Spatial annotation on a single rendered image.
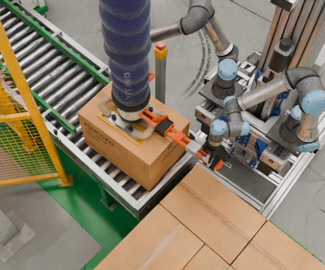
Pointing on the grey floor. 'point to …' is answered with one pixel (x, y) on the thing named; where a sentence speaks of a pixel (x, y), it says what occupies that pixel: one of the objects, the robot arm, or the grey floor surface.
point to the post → (160, 74)
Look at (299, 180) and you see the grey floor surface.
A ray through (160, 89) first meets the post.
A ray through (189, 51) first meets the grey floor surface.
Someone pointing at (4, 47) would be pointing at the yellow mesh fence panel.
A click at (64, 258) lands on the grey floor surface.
